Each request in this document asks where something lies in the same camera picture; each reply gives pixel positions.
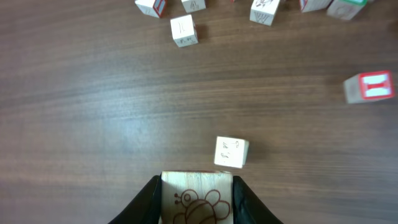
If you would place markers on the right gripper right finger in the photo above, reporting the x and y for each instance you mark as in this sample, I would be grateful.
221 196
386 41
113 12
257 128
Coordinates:
248 207

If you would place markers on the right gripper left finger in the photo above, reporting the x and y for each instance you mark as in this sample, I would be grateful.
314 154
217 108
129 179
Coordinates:
145 207

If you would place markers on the wooden block red letter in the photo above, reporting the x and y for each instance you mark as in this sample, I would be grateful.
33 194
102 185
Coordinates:
190 197

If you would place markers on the wooden block green side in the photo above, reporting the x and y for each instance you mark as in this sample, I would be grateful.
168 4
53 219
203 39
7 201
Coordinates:
231 152

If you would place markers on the wooden block red I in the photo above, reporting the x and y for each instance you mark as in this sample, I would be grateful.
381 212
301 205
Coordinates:
368 87

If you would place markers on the plain wooden block centre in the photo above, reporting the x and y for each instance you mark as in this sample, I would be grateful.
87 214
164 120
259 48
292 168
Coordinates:
184 32

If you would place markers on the plain wooden block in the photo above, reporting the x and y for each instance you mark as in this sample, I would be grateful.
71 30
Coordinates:
152 8
184 32

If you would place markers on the wooden block letter W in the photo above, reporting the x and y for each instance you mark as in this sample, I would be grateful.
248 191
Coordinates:
264 11

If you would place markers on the plain wooden block far left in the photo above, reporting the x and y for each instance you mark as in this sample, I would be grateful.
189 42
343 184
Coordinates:
152 8

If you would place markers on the wooden block with face drawing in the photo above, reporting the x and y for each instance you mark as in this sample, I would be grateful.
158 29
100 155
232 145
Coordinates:
193 5

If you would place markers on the wooden block blue side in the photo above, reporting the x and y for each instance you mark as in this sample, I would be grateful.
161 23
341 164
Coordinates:
313 5

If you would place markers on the wooden block green Z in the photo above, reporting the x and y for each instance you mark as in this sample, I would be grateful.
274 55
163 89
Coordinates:
345 9

